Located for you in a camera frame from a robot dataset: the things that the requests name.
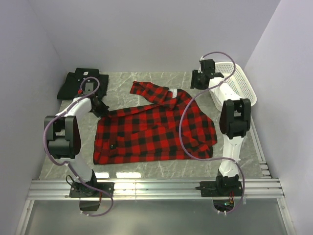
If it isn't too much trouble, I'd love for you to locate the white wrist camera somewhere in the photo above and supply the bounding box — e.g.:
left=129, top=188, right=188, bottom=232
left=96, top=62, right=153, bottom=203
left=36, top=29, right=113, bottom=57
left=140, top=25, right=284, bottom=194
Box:
left=198, top=56, right=206, bottom=73
left=78, top=83, right=94, bottom=95

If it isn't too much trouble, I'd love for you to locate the folded black button shirt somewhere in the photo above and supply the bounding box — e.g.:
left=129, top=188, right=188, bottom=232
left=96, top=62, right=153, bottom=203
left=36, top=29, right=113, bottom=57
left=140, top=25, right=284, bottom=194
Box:
left=57, top=68, right=109, bottom=100

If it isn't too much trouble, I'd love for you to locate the white plastic mesh basket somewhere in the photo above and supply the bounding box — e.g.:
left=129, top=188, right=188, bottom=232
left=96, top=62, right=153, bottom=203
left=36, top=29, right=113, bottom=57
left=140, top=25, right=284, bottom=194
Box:
left=210, top=62, right=257, bottom=112

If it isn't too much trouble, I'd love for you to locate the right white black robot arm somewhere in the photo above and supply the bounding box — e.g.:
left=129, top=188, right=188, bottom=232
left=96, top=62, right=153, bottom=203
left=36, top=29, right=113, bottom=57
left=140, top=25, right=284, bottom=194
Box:
left=191, top=59, right=251, bottom=196

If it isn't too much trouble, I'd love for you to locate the purple cable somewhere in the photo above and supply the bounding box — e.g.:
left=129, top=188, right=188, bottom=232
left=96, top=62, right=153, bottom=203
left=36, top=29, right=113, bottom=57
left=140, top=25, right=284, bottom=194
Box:
left=43, top=76, right=114, bottom=217
left=178, top=50, right=246, bottom=214

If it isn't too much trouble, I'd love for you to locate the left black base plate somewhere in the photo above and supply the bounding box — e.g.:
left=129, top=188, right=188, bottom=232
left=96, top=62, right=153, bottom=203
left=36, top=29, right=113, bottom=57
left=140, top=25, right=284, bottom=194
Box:
left=69, top=181, right=115, bottom=198

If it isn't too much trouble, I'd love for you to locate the red black plaid shirt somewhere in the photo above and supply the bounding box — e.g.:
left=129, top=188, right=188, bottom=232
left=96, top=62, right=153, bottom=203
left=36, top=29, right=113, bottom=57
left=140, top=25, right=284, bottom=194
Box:
left=93, top=81, right=217, bottom=165

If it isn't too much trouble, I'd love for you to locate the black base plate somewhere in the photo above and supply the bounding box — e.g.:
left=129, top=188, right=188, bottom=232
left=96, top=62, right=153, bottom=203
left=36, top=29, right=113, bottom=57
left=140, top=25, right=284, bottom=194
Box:
left=69, top=181, right=115, bottom=198
left=195, top=181, right=243, bottom=197

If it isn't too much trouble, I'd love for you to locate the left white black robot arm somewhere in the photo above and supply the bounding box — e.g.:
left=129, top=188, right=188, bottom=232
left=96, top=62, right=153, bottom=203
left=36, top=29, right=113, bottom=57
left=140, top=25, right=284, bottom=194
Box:
left=43, top=77, right=109, bottom=197

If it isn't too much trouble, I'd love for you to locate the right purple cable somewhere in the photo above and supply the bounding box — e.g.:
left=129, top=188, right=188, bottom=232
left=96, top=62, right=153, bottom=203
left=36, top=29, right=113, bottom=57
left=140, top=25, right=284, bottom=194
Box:
left=178, top=50, right=246, bottom=214

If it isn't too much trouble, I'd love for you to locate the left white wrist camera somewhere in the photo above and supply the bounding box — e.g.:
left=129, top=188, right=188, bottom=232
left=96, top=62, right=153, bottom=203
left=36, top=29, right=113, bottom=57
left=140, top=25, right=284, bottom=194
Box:
left=78, top=83, right=94, bottom=95

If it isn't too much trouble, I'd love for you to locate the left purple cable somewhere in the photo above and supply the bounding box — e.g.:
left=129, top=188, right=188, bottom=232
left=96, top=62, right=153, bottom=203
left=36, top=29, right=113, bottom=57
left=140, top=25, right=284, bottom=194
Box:
left=43, top=76, right=114, bottom=217

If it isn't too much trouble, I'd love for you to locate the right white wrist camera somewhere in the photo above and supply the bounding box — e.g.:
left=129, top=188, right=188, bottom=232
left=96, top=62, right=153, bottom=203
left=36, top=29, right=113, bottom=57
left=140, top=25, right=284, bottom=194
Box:
left=198, top=56, right=206, bottom=73

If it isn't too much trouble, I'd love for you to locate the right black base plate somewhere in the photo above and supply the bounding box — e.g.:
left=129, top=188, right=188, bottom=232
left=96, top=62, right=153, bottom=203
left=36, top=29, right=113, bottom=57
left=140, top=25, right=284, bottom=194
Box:
left=195, top=181, right=243, bottom=197

